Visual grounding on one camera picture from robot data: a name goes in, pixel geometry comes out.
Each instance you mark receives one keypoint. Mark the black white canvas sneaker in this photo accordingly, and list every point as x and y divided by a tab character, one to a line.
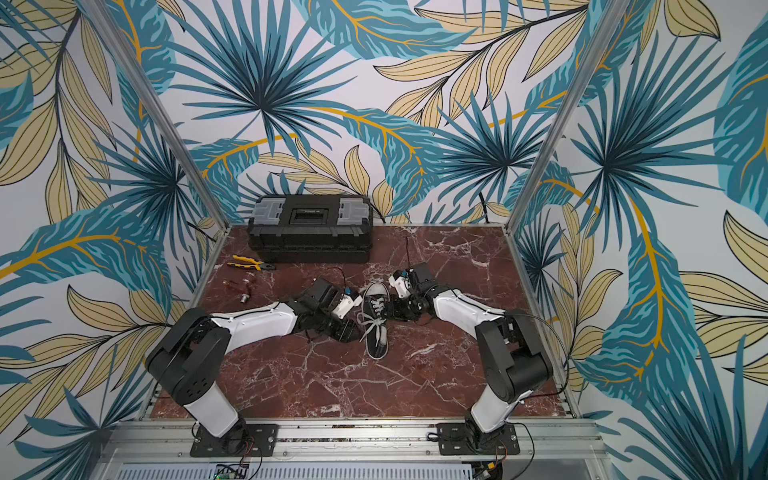
376	324

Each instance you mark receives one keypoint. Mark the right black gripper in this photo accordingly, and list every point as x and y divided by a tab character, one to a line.
405	303

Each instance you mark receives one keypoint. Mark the aluminium rail frame front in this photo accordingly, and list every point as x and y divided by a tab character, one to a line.
385	448

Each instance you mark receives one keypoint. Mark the red handled tool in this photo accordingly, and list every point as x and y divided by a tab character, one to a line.
242	286

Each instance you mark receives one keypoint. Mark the yellow handled pliers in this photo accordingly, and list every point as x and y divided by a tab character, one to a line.
248	263

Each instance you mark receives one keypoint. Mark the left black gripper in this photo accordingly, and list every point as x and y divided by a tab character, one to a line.
347	328

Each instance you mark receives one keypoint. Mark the white shoelace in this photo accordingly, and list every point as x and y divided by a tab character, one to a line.
375	327

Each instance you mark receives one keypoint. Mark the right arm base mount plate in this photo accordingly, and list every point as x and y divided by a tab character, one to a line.
464	438

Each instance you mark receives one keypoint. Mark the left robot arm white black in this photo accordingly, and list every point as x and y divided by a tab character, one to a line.
187	360

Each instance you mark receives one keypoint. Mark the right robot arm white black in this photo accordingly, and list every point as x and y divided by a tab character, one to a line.
513	357

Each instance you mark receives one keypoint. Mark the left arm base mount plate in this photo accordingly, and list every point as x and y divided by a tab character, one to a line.
242	440

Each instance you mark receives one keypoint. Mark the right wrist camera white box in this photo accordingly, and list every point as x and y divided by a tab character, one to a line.
400	281

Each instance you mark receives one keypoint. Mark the black grey plastic toolbox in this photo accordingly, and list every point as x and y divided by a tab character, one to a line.
311	229

